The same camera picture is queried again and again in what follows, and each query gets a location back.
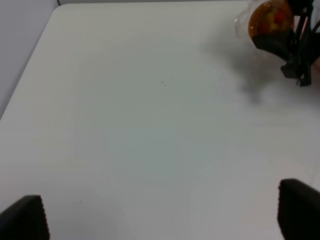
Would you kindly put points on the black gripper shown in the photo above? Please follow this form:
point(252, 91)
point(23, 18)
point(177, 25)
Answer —
point(300, 48)

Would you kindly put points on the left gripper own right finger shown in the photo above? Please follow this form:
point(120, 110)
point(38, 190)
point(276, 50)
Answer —
point(298, 212)

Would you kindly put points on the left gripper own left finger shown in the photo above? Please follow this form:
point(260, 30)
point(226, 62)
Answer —
point(25, 220)

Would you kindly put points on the fruit tart pastry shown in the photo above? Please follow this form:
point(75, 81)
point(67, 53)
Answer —
point(264, 22)

